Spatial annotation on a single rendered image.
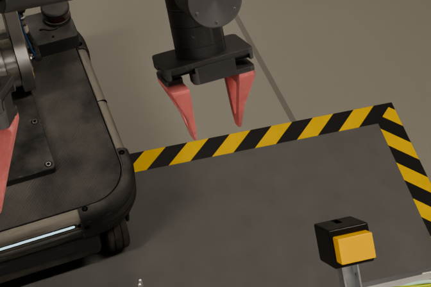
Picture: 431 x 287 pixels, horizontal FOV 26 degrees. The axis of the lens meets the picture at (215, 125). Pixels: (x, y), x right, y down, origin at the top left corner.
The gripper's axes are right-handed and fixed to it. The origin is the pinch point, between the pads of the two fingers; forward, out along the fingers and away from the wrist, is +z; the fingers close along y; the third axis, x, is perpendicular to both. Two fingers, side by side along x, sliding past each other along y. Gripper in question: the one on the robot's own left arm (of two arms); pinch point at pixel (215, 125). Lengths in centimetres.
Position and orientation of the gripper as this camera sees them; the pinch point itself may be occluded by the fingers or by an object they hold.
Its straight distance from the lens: 108.1
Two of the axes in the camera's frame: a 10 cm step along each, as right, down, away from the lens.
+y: 9.4, -2.7, 2.2
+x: -3.0, -3.2, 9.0
